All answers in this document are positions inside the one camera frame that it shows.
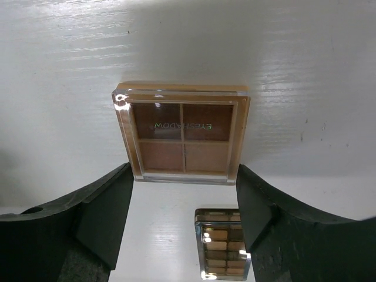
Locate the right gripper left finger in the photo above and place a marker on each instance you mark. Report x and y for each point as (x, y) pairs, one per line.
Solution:
(76, 237)

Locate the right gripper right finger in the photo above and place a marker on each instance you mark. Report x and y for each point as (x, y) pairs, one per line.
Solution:
(289, 240)

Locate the long brown eyeshadow palette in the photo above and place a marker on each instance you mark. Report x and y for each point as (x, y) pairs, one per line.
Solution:
(220, 245)

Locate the pink square eyeshadow palette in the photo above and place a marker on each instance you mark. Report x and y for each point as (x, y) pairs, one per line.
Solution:
(182, 133)

